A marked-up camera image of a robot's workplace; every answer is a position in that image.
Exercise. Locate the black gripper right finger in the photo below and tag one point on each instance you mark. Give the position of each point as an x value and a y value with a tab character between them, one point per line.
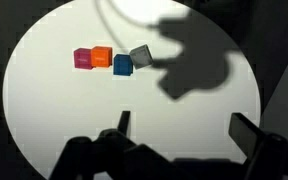
245	131

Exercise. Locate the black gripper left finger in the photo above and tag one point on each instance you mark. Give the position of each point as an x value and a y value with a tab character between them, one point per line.
124	122

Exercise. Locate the orange block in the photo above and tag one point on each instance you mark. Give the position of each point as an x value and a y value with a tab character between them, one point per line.
101	57

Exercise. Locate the grey block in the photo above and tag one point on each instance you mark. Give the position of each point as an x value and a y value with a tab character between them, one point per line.
141	57

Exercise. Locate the blue block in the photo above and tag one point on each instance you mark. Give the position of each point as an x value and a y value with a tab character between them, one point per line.
122	65

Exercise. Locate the pink block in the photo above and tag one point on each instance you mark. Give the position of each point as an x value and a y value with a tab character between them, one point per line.
82	59

